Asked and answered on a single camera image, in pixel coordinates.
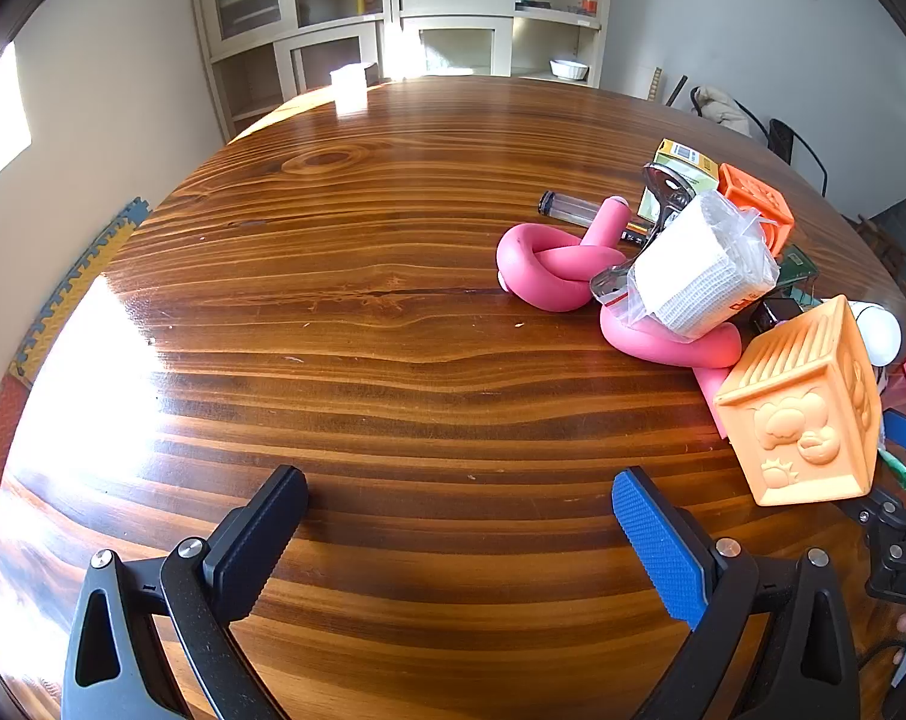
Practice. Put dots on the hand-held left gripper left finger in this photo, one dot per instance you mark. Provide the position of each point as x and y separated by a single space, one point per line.
258 540

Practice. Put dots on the green white plastic strip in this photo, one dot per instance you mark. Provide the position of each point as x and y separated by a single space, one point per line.
897 469

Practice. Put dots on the green metal tool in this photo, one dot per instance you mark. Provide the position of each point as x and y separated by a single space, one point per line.
798 262

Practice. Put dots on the clear black lighter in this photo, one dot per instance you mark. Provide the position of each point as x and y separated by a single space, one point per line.
565 208

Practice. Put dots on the yellow green medicine box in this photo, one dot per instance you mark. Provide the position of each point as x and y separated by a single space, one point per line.
685 161

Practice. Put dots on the white gauze roll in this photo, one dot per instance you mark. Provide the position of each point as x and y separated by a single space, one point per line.
693 270

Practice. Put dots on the large light orange cube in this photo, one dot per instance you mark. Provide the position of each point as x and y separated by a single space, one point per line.
798 405

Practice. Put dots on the white bowl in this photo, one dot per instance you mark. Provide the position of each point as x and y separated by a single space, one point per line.
569 69

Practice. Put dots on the wooden stool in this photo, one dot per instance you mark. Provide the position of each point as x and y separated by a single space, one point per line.
877 240

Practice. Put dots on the dark stick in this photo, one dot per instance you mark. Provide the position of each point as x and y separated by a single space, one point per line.
676 90

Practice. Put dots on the white paper box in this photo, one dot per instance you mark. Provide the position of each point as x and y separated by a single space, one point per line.
352 86

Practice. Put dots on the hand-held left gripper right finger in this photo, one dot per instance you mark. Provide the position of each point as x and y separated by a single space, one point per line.
655 540

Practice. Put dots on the white tube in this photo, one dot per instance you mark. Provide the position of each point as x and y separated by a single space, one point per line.
880 330

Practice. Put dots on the pink knotted foam tube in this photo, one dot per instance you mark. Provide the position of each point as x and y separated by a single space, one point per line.
543 270

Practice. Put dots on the blue yellow foam mat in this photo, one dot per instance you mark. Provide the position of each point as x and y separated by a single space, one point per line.
70 285

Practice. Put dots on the light wooden stick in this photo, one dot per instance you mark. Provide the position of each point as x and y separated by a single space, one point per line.
653 82

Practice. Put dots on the beige padded jacket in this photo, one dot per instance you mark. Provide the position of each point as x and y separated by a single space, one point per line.
723 111

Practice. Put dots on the person's right hand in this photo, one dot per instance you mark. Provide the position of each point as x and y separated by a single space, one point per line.
904 621

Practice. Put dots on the black chair with jacket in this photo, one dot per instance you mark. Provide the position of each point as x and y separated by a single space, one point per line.
759 127

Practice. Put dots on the small orange embossed cube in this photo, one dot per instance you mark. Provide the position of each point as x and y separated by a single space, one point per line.
760 199

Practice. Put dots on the black metal chair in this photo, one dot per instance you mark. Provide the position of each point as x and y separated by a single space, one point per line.
783 136

